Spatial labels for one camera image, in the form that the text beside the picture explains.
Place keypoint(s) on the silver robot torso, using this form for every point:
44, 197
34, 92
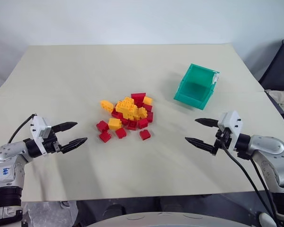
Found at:
170, 220

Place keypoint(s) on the green plastic bin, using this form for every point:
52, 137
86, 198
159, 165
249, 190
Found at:
195, 91

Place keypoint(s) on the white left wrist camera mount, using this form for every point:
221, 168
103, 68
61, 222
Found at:
38, 127

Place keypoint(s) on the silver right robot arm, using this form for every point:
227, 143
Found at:
267, 147

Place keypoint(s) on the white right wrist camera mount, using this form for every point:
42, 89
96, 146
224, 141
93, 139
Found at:
232, 120

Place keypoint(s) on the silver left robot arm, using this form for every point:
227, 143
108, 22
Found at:
7, 151

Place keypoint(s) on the small red block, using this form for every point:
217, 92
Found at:
132, 124
148, 107
102, 126
143, 123
145, 135
150, 117
120, 133
139, 103
105, 136
124, 121
115, 113

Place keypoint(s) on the white rounded robot part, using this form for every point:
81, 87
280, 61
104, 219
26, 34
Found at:
267, 220

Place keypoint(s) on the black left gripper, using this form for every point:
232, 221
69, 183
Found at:
51, 144

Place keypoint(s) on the red plastic toy brick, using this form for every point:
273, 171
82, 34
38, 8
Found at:
138, 96

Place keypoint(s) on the dark chair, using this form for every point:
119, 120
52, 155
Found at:
278, 66

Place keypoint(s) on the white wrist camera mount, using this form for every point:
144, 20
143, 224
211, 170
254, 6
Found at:
232, 120
38, 127

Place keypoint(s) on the grey crumpled sheet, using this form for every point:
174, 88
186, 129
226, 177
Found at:
49, 212

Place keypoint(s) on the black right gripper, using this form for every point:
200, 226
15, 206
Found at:
221, 139

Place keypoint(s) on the beige crumpled cloth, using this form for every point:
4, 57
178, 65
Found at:
282, 99

